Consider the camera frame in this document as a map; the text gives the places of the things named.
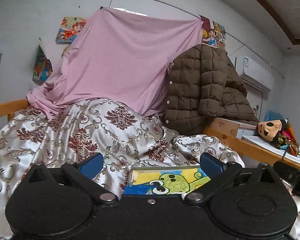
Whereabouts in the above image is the metal tray with frog picture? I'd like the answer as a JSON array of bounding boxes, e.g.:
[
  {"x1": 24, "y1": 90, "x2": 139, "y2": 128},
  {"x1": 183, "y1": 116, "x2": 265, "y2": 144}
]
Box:
[{"x1": 123, "y1": 165, "x2": 210, "y2": 196}]

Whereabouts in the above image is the plush doll head toy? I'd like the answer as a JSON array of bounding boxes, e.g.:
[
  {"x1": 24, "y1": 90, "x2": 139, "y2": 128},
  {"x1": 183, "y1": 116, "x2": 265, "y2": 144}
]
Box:
[{"x1": 257, "y1": 119, "x2": 300, "y2": 156}]

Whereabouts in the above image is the floral satin bedspread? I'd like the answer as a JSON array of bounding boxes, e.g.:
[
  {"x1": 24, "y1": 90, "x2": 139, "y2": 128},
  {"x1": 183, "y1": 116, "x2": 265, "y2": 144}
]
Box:
[{"x1": 0, "y1": 98, "x2": 300, "y2": 239}]

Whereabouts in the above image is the brown quilted jacket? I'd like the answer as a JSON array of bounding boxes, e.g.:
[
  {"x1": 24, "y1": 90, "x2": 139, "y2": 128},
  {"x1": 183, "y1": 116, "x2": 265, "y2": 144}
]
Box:
[{"x1": 162, "y1": 44, "x2": 258, "y2": 135}]

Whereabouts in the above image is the white air conditioner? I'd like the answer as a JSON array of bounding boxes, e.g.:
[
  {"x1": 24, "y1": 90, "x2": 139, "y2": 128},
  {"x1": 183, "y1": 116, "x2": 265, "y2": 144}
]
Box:
[{"x1": 235, "y1": 56, "x2": 274, "y2": 93}]

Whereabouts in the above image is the colourful kite poster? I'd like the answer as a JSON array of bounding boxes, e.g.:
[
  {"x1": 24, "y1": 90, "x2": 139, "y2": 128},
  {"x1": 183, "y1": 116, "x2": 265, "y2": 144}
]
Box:
[{"x1": 32, "y1": 37, "x2": 53, "y2": 82}]

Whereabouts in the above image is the pink hanging sheet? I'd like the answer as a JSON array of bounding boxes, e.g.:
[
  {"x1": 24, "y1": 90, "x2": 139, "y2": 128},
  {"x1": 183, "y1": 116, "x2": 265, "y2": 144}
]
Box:
[{"x1": 27, "y1": 8, "x2": 202, "y2": 118}]

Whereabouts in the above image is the cartoon poster right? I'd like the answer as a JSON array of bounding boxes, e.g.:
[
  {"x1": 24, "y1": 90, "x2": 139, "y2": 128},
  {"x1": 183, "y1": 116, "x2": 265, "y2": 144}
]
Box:
[{"x1": 200, "y1": 15, "x2": 226, "y2": 49}]

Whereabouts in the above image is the cartoon girl poster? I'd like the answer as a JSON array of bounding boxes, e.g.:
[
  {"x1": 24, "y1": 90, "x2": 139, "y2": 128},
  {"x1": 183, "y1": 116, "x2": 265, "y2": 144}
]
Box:
[{"x1": 55, "y1": 16, "x2": 86, "y2": 44}]

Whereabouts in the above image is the black cable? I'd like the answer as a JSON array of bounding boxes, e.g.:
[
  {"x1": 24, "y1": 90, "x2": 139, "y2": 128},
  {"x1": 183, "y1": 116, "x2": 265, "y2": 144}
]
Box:
[{"x1": 281, "y1": 144, "x2": 289, "y2": 164}]

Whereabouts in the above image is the wooden bed frame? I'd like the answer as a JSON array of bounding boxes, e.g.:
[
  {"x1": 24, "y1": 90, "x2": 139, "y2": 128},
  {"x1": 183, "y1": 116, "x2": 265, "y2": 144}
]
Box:
[{"x1": 0, "y1": 99, "x2": 300, "y2": 169}]

